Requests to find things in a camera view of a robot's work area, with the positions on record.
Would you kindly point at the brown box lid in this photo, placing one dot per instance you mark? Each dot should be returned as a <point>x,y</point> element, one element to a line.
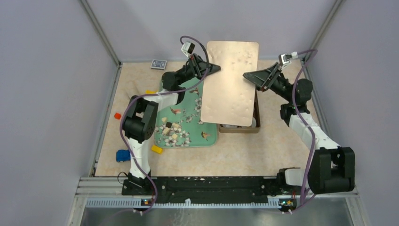
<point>227,97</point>

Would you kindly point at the yellow block near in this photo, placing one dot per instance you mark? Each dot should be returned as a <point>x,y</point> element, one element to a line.
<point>157,149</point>

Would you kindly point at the brown chocolate box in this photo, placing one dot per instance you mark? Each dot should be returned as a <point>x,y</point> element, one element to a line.
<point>252,129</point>

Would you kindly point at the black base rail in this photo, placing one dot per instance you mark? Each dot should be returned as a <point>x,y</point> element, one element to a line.
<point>210,190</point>

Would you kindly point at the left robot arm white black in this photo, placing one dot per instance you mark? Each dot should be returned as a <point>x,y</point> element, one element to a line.
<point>139,118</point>

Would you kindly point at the yellow curved block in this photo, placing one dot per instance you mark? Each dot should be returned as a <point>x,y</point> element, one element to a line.
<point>151,92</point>

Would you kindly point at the blue toy car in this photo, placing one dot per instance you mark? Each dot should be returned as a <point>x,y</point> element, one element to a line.
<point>122,156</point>

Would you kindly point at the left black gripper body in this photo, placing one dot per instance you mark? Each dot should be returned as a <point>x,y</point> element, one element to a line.
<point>192,69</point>

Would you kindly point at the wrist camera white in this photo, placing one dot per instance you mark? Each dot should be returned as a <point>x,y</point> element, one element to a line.
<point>188,48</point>
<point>285,59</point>

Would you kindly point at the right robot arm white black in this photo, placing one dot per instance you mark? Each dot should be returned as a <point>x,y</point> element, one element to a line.
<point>330,167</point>

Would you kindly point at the green floral tray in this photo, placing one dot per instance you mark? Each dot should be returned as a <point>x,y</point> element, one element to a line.
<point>186,123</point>

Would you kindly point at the blue card deck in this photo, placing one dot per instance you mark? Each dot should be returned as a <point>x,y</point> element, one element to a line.
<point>158,64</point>

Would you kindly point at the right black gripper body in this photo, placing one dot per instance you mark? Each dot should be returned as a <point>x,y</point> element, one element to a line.
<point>274,82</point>

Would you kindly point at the red small block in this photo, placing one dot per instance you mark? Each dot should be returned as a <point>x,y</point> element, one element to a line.
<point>117,116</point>

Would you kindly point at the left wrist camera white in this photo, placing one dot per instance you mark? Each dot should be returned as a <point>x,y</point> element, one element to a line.
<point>188,48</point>

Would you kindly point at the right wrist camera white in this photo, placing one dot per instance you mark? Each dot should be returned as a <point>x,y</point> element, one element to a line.
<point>285,59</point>

